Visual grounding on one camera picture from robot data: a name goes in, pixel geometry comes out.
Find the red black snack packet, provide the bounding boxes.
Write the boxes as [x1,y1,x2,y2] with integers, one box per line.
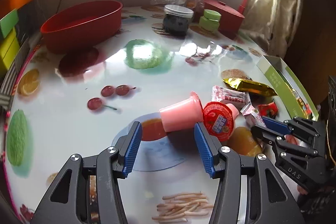
[257,101,278,118]

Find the gold foil snack bar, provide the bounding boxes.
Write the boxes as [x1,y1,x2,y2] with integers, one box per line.
[223,78,277,97]

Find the red-lidded pink jelly cup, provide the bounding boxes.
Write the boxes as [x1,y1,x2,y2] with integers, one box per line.
[203,102,239,142]

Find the pink white snack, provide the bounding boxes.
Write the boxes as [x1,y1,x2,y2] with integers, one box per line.
[211,85,251,109]

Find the small red white candy wrapper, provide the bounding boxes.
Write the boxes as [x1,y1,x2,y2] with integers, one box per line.
[240,102,266,127]

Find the orange jelly pouch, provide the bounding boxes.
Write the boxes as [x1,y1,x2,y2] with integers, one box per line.
[227,127,262,157]

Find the green and white cardboard box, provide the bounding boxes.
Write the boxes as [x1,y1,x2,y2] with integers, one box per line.
[257,56,319,121]

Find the floral beige curtain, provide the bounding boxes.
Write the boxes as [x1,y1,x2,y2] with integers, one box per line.
[241,0,303,58]

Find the green lidded jar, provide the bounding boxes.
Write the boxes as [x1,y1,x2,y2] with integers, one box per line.
[199,9,222,32]

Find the dark jar with clear lid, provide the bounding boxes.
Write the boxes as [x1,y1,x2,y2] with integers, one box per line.
[162,5,194,37]

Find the green yellow stacked boxes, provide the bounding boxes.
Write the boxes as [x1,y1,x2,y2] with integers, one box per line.
[0,9,20,77]

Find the red oval bowl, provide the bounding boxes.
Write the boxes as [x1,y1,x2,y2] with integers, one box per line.
[40,0,123,54]

